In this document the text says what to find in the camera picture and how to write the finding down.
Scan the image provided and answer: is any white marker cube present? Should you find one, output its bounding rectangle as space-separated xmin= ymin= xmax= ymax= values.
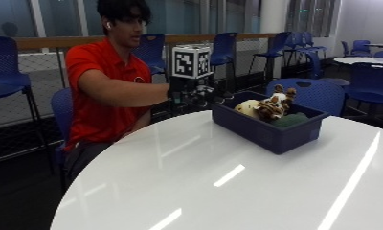
xmin=172 ymin=44 xmax=214 ymax=80

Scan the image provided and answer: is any blue chair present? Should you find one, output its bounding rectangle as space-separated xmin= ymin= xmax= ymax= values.
xmin=247 ymin=31 xmax=292 ymax=81
xmin=303 ymin=49 xmax=351 ymax=87
xmin=285 ymin=31 xmax=330 ymax=65
xmin=343 ymin=62 xmax=383 ymax=123
xmin=132 ymin=34 xmax=169 ymax=81
xmin=0 ymin=35 xmax=52 ymax=154
xmin=340 ymin=39 xmax=372 ymax=58
xmin=266 ymin=78 xmax=347 ymax=117
xmin=50 ymin=87 xmax=75 ymax=190
xmin=209 ymin=32 xmax=239 ymax=87

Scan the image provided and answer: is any tiger soft toy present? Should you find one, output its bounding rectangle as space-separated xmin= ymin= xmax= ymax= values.
xmin=234 ymin=83 xmax=299 ymax=123

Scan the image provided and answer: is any dark blue plastic bin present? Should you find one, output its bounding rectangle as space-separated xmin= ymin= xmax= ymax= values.
xmin=210 ymin=90 xmax=331 ymax=155

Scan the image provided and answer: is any the person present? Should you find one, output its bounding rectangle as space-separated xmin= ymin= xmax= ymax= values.
xmin=63 ymin=0 xmax=173 ymax=186

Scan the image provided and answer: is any dark green soft toy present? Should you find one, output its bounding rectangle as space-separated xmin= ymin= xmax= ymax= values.
xmin=270 ymin=111 xmax=311 ymax=128

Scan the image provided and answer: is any white round table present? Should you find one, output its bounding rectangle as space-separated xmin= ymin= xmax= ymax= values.
xmin=334 ymin=56 xmax=383 ymax=67

